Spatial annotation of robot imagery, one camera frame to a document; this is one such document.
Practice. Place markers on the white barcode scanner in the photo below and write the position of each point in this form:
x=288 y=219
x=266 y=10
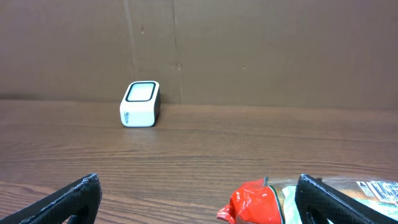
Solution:
x=140 y=105

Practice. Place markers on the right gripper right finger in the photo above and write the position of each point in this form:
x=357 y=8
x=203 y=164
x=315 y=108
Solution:
x=319 y=203

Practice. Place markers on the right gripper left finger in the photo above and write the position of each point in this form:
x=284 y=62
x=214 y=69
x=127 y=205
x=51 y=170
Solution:
x=78 y=202

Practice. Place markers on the orange spaghetti packet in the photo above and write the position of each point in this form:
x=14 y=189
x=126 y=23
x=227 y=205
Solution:
x=264 y=201

